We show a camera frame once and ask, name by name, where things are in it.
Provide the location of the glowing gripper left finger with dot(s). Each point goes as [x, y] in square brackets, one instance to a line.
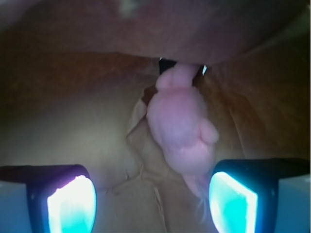
[47, 199]

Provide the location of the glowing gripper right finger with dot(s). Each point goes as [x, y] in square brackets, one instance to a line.
[261, 196]

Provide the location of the pink plush bunny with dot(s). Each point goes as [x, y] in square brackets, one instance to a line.
[178, 121]

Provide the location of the brown paper bag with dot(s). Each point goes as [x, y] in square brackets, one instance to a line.
[75, 76]

